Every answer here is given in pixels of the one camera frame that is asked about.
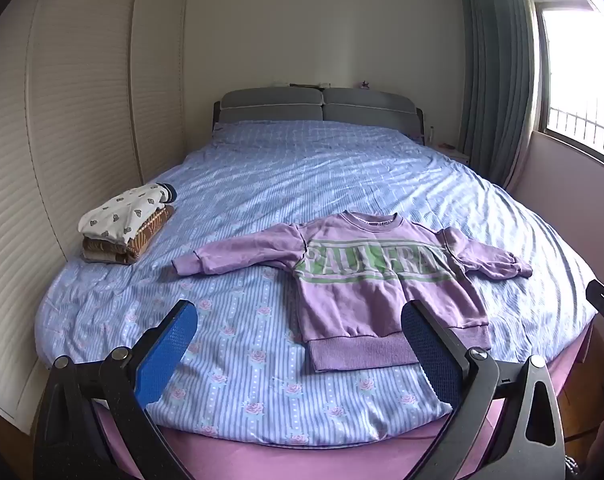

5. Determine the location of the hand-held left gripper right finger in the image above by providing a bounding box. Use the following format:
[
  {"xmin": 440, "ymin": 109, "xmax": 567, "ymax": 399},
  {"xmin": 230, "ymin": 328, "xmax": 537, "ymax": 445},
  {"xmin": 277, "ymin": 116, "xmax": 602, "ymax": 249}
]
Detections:
[{"xmin": 401, "ymin": 300, "xmax": 567, "ymax": 480}]

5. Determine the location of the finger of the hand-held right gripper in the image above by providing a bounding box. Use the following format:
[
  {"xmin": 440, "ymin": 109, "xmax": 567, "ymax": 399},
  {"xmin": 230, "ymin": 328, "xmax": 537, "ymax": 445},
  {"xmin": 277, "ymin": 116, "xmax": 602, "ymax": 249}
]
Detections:
[{"xmin": 585, "ymin": 279, "xmax": 604, "ymax": 317}]

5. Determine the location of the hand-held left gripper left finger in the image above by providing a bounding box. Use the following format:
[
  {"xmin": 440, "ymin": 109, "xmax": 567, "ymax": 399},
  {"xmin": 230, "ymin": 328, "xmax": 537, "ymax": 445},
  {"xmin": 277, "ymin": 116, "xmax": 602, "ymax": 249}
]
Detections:
[{"xmin": 33, "ymin": 299, "xmax": 199, "ymax": 480}]

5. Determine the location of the purple sweatshirt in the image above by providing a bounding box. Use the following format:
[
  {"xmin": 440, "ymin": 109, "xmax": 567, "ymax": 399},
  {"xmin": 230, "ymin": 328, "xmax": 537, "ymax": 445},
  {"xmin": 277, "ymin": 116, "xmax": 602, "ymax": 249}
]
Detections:
[{"xmin": 172, "ymin": 211, "xmax": 534, "ymax": 373}]

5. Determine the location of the brown patterned folded garment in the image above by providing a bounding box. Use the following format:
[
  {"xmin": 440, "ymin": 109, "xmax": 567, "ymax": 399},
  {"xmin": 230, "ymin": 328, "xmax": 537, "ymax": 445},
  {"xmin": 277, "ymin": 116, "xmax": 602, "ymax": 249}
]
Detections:
[{"xmin": 82, "ymin": 204, "xmax": 177, "ymax": 266}]

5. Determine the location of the purple bed skirt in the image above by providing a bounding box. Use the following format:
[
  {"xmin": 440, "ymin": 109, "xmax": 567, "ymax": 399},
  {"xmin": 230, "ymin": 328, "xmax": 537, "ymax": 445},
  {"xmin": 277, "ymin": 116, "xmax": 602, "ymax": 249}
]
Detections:
[{"xmin": 92, "ymin": 325, "xmax": 594, "ymax": 480}]

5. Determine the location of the white printed folded garment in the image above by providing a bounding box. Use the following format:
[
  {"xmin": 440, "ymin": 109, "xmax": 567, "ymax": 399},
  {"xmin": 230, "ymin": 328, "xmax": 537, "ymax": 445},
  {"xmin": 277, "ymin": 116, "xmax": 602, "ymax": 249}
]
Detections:
[{"xmin": 78, "ymin": 182, "xmax": 177, "ymax": 242}]

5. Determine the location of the small bedside table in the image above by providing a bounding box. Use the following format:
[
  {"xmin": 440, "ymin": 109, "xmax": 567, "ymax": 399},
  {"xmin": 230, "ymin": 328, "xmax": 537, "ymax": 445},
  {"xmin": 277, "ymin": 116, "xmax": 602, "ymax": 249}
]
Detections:
[{"xmin": 434, "ymin": 141, "xmax": 471, "ymax": 164}]

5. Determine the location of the window with metal grille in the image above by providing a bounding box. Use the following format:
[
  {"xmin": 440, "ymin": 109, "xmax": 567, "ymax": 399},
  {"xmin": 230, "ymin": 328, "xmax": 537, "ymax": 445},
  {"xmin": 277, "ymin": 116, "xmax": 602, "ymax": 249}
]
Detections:
[{"xmin": 532, "ymin": 0, "xmax": 604, "ymax": 177}]

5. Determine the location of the blue striped floral bedsheet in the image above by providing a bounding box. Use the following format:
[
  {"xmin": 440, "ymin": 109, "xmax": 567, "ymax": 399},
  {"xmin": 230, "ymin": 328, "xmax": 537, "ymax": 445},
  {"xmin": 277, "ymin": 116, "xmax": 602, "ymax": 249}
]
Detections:
[{"xmin": 34, "ymin": 120, "xmax": 598, "ymax": 448}]

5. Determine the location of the cream louvered wardrobe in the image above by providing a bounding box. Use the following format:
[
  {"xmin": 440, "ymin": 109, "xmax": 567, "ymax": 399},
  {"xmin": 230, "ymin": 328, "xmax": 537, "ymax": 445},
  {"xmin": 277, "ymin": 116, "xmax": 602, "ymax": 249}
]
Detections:
[{"xmin": 0, "ymin": 0, "xmax": 189, "ymax": 436}]

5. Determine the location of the grey-green curtain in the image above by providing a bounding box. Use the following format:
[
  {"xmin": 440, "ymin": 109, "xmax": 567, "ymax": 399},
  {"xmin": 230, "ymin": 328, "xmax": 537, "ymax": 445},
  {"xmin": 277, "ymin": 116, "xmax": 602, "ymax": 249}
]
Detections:
[{"xmin": 458, "ymin": 0, "xmax": 540, "ymax": 188}]

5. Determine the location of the grey headboard cushion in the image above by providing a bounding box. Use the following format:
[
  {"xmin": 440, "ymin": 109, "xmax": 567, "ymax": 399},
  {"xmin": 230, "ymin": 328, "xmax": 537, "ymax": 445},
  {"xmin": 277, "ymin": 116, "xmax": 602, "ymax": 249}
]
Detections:
[
  {"xmin": 322, "ymin": 88, "xmax": 419, "ymax": 137},
  {"xmin": 218, "ymin": 87, "xmax": 325, "ymax": 126}
]

